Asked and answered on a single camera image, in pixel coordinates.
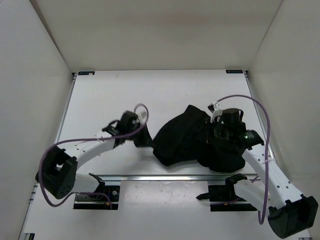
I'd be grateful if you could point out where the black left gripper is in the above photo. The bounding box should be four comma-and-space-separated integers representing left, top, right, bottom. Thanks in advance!
127, 121, 156, 147

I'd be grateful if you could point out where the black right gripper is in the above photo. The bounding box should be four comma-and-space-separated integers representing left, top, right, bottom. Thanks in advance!
196, 117, 232, 144

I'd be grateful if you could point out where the black pleated skirt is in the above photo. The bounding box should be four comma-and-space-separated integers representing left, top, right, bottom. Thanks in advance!
153, 105, 246, 173

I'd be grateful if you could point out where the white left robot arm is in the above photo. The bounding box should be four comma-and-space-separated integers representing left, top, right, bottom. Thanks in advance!
36, 111, 153, 200

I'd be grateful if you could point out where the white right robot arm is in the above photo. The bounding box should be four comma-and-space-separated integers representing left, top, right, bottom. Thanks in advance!
206, 105, 319, 239

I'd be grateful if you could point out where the right corner label sticker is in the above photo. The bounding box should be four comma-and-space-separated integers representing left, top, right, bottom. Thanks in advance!
225, 69, 243, 74

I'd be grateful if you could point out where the corner label sticker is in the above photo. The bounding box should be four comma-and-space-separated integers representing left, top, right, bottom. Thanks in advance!
225, 69, 243, 74
77, 71, 95, 76

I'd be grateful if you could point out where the left corner label sticker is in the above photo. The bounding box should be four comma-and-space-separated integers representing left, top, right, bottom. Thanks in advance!
77, 71, 95, 76

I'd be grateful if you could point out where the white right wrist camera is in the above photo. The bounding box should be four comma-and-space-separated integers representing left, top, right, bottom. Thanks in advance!
207, 102, 224, 123

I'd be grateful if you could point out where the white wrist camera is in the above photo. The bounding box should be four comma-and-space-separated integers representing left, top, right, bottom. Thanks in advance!
207, 102, 224, 123
137, 111, 148, 120

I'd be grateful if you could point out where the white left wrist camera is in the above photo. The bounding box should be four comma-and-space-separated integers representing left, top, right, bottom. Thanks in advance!
137, 111, 148, 120

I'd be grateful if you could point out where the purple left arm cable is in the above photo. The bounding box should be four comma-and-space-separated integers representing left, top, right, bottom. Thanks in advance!
41, 103, 149, 207

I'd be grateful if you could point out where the aluminium table rail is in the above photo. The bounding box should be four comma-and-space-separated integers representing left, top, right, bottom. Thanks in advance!
98, 174, 232, 182

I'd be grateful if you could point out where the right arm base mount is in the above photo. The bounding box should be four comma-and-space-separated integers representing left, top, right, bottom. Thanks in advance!
196, 185, 257, 212

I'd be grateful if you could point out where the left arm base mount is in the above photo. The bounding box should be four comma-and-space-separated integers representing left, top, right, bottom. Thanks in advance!
73, 181, 121, 211

